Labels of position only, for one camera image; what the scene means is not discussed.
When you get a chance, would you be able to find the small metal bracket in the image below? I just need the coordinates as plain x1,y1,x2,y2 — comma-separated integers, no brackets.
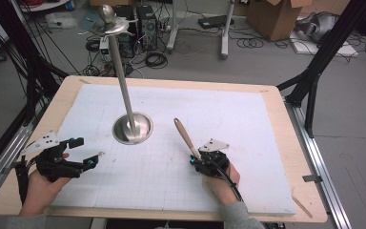
301,174,324,183

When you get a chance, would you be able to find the person's right hand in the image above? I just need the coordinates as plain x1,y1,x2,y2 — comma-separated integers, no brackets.
202,162,241,206

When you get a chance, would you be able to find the black left gripper strap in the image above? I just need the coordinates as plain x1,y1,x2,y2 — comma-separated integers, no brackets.
13,155,31,205

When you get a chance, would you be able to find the white round table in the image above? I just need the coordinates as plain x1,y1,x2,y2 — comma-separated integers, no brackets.
18,0,71,13

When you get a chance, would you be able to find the thin looped black cable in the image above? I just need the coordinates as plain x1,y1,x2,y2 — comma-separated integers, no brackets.
235,36,265,50

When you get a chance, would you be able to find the brown cardboard box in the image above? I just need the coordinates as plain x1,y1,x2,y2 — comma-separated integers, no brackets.
246,0,315,42

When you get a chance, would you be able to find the thin wooden strip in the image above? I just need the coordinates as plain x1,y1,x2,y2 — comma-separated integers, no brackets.
291,195,315,219

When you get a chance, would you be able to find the white stand leg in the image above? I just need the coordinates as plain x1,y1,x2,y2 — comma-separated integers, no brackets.
166,0,181,54
219,0,236,60

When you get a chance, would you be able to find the white grid mat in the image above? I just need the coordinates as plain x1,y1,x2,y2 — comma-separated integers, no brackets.
49,83,297,215

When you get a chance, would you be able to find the grey bag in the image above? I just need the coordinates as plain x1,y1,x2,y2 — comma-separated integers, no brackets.
295,11,340,44

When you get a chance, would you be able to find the tall metal utensil stand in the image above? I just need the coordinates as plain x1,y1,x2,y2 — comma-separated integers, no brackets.
90,4,153,146

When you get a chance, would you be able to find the aluminium rail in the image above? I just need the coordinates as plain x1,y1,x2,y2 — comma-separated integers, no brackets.
0,123,36,209
284,100,353,229

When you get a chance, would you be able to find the person's left hand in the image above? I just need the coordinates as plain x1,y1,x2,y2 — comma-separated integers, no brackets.
18,152,73,218

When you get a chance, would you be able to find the black metal frame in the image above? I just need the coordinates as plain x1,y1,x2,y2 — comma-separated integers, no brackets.
0,0,71,179
275,0,366,138

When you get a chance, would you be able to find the coiled black cable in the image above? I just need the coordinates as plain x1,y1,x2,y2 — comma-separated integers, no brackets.
144,52,169,70

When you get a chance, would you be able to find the black computer tower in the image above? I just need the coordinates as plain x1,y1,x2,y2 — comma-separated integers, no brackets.
135,4,158,52
112,4,138,59

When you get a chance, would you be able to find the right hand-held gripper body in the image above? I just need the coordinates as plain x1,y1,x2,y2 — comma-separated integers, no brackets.
193,138,232,178

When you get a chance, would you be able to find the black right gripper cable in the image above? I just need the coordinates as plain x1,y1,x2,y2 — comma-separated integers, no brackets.
213,159,245,203

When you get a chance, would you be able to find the white flat board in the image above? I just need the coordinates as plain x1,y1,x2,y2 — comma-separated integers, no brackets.
290,31,360,58

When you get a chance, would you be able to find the small white power box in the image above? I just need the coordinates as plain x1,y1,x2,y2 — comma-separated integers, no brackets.
98,36,112,62

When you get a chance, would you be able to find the beige slotted spatula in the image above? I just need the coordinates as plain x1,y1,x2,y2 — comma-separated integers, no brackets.
173,117,203,160

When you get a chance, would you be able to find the flat black device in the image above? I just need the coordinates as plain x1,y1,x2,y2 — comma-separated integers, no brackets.
197,14,235,30

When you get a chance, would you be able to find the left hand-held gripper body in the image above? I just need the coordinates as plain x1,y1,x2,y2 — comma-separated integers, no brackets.
20,130,87,183

